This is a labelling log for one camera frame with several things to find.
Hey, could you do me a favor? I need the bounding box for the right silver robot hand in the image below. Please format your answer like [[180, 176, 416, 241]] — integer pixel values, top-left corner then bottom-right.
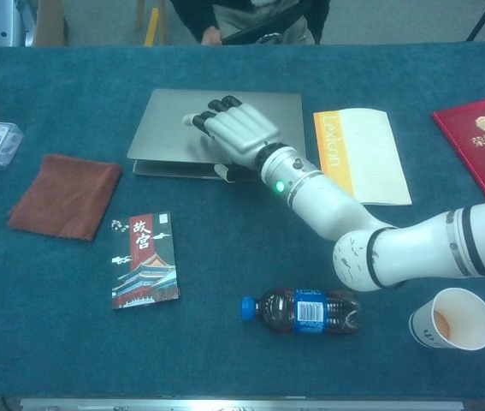
[[180, 95, 281, 184]]

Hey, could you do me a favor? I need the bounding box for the silver laptop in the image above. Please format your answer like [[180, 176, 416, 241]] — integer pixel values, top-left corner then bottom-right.
[[127, 88, 307, 182]]

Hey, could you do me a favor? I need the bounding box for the person in dark clothes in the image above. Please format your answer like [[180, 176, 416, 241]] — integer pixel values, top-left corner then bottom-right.
[[169, 0, 328, 46]]

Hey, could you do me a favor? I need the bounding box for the yellow white Lexicon booklet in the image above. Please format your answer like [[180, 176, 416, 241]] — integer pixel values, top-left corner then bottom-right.
[[312, 108, 413, 206]]

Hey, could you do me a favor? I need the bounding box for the Forbidden City illustrated book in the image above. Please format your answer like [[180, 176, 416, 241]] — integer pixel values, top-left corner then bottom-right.
[[110, 211, 181, 311]]

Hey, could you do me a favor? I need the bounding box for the brown folded cloth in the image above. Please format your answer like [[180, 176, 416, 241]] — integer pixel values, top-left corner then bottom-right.
[[8, 153, 123, 242]]

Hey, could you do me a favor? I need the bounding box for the cola bottle blue label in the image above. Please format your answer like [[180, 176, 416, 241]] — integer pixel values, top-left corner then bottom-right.
[[240, 287, 362, 336]]

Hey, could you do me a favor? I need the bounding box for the cardboard box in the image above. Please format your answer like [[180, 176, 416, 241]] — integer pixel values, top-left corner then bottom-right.
[[32, 0, 70, 47]]

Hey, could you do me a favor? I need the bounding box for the red certificate folder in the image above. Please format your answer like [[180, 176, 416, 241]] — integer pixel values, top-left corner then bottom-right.
[[432, 95, 485, 202]]

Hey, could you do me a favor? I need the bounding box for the black tripod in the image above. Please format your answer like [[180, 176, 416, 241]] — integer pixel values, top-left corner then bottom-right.
[[466, 0, 485, 42]]

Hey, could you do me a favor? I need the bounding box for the teal table cloth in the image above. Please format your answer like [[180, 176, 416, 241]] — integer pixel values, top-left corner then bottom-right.
[[0, 40, 485, 397]]

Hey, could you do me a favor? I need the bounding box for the paper cup with orange residue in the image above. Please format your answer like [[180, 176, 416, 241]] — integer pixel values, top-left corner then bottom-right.
[[408, 287, 485, 351]]

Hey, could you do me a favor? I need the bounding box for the aluminium profile rail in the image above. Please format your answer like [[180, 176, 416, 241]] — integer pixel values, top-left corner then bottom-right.
[[19, 397, 465, 411]]

